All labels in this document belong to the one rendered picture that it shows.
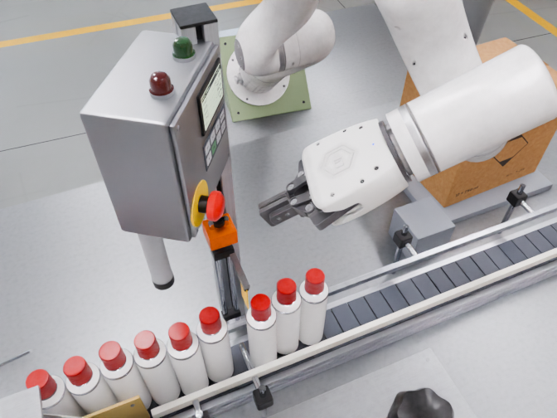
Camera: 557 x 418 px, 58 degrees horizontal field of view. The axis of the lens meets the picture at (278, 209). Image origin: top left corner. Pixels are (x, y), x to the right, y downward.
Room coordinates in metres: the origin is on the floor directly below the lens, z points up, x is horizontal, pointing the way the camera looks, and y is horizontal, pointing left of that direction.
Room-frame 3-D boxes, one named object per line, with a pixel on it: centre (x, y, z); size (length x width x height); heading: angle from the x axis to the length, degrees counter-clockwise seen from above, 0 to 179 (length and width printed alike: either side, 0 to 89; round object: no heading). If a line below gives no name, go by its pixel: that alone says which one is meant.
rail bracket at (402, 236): (0.64, -0.27, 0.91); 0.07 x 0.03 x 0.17; 23
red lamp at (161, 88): (0.44, 0.12, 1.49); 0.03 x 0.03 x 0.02
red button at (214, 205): (0.42, 0.08, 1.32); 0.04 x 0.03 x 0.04; 168
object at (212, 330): (0.40, 0.11, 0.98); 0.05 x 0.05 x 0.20
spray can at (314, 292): (0.48, -0.06, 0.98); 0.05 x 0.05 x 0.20
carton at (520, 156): (1.01, -0.49, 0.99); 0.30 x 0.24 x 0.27; 116
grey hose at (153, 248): (0.47, 0.19, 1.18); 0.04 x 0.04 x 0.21
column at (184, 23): (0.56, 0.10, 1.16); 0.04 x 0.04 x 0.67; 23
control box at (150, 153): (0.48, 0.14, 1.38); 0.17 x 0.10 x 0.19; 168
